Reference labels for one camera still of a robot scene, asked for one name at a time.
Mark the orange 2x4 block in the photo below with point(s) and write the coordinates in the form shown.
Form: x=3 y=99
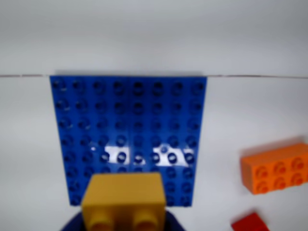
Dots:
x=276 y=168

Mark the blue 8x8 base plate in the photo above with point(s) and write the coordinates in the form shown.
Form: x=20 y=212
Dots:
x=130 y=115

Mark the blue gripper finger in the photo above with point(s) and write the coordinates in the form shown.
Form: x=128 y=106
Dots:
x=73 y=223
x=174 y=222

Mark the red 2x2 block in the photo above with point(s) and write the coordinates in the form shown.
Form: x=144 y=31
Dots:
x=250 y=223

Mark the yellow 2x2 block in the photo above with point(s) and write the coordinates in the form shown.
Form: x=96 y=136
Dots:
x=122 y=192

